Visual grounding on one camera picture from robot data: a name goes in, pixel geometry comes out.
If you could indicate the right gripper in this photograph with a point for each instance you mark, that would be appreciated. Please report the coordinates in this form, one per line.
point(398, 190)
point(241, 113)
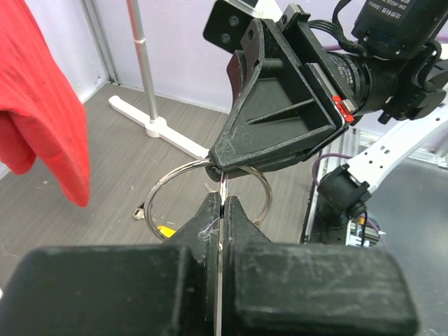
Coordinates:
point(287, 93)

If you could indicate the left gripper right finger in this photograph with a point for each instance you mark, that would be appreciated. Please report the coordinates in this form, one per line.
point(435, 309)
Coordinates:
point(309, 289)

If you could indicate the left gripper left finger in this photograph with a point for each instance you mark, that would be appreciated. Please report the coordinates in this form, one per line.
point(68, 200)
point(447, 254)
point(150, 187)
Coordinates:
point(103, 290)

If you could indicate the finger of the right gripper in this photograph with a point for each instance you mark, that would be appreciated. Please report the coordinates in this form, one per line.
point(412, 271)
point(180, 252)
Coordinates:
point(270, 165)

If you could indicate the metal keyring with keys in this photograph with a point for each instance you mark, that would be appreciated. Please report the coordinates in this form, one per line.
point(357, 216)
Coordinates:
point(218, 226)

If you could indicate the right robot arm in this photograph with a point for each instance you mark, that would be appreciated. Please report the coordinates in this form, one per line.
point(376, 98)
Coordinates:
point(393, 65)

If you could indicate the yellow tag key right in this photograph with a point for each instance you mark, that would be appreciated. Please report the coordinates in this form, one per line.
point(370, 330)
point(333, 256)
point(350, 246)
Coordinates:
point(138, 215)

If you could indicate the white metal clothes rack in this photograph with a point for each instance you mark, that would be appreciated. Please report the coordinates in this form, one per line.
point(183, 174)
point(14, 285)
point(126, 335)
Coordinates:
point(155, 126)

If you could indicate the red cloth on hanger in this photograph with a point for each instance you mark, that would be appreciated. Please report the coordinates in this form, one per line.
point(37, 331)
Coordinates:
point(41, 115)

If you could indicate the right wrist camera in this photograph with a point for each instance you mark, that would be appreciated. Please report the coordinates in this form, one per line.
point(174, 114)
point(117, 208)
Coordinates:
point(228, 21)

